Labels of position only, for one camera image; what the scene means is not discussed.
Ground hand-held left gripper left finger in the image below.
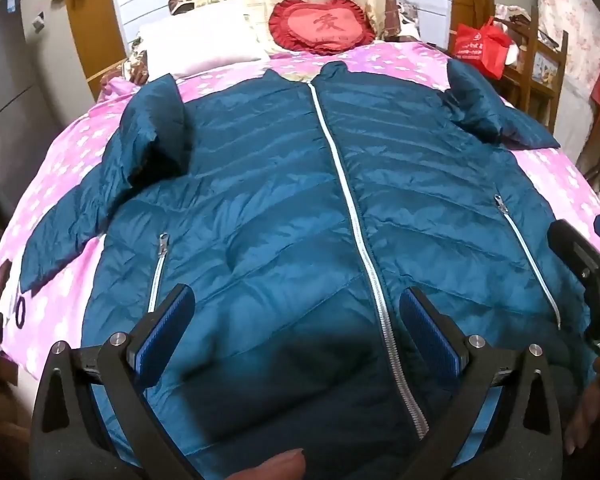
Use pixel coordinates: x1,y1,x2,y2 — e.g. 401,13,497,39
30,284,201,480

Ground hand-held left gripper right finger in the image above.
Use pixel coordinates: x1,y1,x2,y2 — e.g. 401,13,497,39
401,287,566,480

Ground teal down jacket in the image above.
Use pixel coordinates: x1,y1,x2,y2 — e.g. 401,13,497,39
20,60,600,480

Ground person's right hand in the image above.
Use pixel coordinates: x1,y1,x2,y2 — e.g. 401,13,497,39
564,355,600,457

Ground person's left hand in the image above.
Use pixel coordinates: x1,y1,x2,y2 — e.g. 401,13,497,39
224,452,307,480

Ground wooden shelf rack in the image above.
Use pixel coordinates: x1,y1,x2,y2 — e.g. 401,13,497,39
497,14,571,131

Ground pink floral bedsheet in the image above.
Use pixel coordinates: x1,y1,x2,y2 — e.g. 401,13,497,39
0,40,600,401

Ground pink floral curtain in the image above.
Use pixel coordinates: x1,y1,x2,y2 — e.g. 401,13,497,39
535,0,600,128

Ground red shopping bag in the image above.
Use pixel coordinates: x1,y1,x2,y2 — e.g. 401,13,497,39
452,16,514,81

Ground grey refrigerator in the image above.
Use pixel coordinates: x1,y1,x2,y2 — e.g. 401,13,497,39
0,0,101,198

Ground white pillow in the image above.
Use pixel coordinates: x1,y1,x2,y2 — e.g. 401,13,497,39
137,9,272,82

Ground red heart cushion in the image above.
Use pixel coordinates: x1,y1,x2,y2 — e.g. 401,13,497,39
268,0,377,57

